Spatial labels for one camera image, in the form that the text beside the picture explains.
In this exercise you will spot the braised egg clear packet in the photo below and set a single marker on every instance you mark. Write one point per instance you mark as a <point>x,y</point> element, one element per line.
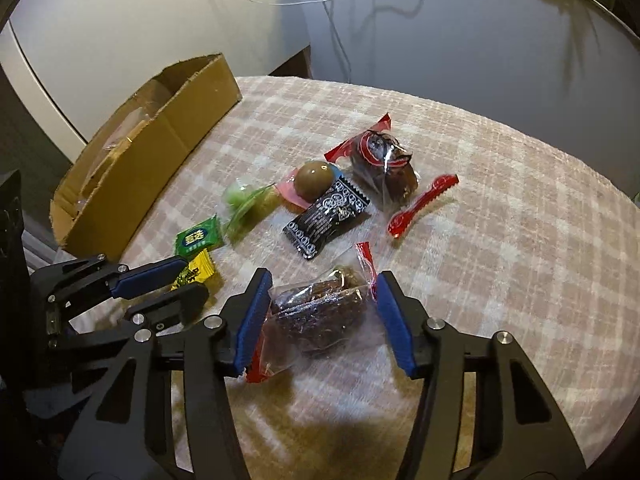
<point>312,177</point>

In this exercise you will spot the black patterned packet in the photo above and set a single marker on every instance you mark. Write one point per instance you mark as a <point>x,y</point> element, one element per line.
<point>325,215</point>

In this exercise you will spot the yellow square packet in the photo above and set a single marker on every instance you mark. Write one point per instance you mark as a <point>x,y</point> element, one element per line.
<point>200,272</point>

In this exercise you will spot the white cabinet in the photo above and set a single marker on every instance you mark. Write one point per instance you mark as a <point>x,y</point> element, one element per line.
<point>150,20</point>

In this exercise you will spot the red plastic spoon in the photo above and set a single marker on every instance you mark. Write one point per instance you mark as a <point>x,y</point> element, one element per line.
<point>425,202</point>

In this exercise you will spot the clear packet of dark snack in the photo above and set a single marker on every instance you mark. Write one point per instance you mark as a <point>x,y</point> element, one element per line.
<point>315,315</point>

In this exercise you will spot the brown cardboard box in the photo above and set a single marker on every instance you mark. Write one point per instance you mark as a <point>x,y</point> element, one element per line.
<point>165,145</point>

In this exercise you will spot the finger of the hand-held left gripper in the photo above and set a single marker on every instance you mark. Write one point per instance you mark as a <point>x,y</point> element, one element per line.
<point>175,305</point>
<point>150,275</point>

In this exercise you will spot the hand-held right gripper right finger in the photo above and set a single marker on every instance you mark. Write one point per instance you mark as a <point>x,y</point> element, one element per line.
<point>392,320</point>

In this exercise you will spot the green square packet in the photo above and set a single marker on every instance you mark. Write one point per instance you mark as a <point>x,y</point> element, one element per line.
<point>197,240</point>

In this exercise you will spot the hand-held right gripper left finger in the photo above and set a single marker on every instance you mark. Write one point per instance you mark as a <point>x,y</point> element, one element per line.
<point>250,325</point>

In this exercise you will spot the red clear pastry packet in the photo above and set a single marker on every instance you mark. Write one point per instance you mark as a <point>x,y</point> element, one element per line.
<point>385,165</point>

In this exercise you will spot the green candy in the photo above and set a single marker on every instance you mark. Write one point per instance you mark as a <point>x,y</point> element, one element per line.
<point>242,205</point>

